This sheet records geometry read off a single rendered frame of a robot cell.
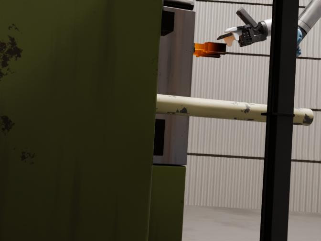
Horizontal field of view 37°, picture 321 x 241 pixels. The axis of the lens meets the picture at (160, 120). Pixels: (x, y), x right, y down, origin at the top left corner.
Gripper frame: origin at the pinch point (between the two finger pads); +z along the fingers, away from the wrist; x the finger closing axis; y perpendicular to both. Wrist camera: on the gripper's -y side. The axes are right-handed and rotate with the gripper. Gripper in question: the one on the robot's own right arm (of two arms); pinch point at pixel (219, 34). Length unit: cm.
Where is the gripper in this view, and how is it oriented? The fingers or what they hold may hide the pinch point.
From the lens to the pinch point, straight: 216.8
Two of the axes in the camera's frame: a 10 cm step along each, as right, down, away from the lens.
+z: -9.6, 2.5, -1.3
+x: -1.2, 0.5, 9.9
